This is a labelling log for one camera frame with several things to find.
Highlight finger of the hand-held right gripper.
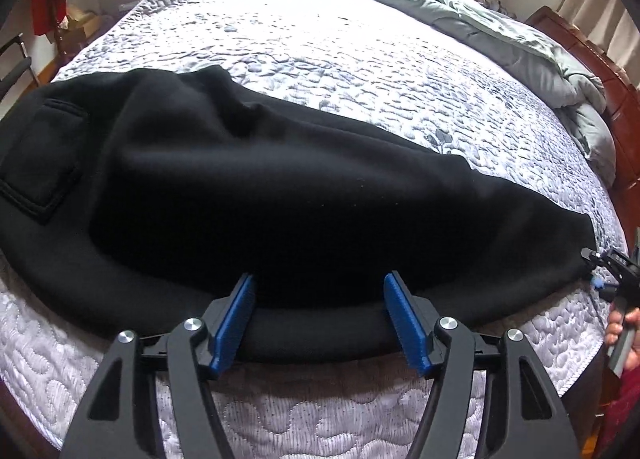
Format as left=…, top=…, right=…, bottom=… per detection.
left=580, top=247, right=636, bottom=285
left=590, top=278, right=623, bottom=304

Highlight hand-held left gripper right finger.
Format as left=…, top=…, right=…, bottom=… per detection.
left=382, top=270, right=583, bottom=459

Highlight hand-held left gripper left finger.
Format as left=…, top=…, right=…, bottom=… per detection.
left=60, top=273, right=258, bottom=459

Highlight black pants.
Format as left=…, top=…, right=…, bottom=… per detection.
left=0, top=65, right=598, bottom=365

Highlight person's right hand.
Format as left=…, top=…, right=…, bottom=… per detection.
left=604, top=306, right=640, bottom=371

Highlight wooden headboard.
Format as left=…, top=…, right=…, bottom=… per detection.
left=525, top=6, right=640, bottom=260

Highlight grey duvet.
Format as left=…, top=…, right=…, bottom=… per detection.
left=247, top=0, right=618, bottom=184

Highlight beige curtain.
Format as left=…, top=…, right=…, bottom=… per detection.
left=555, top=0, right=640, bottom=90

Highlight white quilted bedspread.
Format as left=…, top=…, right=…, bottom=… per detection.
left=0, top=0, right=628, bottom=459

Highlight black chair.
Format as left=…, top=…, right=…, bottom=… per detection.
left=0, top=33, right=42, bottom=102

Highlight cardboard box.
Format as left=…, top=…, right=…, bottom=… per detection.
left=60, top=3, right=105, bottom=42

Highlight red hanging bag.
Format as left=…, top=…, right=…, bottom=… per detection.
left=31, top=0, right=68, bottom=37

